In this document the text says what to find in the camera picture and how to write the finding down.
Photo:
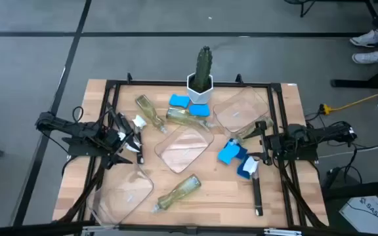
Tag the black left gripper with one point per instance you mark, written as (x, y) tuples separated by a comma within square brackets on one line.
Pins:
[(112, 139)]

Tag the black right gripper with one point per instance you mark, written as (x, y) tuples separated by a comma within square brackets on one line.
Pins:
[(275, 144)]

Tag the clear plastic bin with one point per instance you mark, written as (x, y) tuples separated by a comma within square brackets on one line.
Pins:
[(184, 149), (123, 193), (238, 109)]

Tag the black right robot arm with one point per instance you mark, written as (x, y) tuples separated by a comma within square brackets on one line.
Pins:
[(323, 134)]

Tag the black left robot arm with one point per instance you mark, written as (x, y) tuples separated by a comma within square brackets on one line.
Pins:
[(74, 128)]

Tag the black power strip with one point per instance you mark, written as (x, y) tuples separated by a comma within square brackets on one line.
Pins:
[(331, 177)]

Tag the white hexagonal plant pot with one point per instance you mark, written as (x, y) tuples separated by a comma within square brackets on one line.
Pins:
[(199, 97)]

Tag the green cactus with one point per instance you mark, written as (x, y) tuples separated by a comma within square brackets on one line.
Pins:
[(203, 69)]

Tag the black desk leg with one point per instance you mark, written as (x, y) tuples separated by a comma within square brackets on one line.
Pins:
[(356, 83), (366, 189)]

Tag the white printed paper sheet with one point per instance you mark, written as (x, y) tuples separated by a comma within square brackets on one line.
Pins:
[(363, 213)]

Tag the person's white shoe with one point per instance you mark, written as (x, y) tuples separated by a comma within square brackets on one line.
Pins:
[(367, 58), (367, 39)]

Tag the black aluminium table frame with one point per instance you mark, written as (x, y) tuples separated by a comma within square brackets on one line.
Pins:
[(156, 83)]

